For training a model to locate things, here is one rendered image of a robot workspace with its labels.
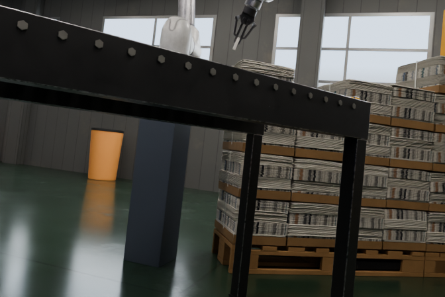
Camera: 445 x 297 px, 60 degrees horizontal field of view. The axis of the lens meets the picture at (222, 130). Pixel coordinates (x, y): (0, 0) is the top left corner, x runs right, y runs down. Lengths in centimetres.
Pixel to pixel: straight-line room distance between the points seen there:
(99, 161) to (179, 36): 380
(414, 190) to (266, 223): 91
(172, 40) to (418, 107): 144
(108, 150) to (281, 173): 389
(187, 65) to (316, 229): 147
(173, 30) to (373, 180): 134
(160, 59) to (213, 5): 516
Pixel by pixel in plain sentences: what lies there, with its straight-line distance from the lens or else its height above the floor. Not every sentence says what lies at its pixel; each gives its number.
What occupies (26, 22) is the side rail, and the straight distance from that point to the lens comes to 76.
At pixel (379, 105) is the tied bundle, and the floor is 94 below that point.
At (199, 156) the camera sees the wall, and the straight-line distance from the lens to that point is 557.
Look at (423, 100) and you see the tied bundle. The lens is 251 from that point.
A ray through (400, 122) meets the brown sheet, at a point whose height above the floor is 86.
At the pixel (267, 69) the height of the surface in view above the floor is 103.
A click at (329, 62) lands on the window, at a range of 533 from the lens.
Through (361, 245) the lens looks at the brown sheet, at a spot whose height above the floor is 16.
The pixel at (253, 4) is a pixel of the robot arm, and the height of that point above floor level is 137.
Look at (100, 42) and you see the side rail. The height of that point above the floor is 78.
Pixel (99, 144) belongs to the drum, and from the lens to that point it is 562.
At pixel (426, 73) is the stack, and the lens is 268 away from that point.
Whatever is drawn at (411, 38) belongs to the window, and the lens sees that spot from 544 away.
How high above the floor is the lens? 60
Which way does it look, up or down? 3 degrees up
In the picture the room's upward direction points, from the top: 6 degrees clockwise
